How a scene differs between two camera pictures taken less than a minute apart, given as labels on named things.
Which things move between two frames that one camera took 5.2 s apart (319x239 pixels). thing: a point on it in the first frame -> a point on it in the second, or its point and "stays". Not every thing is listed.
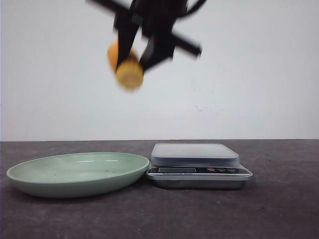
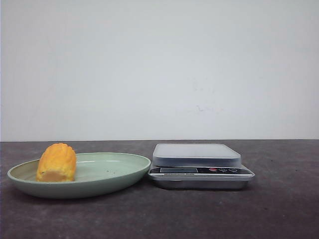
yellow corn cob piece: x=130 y=73 -> x=58 y=163
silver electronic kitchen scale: x=195 y=166 stays
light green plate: x=75 y=175 stays
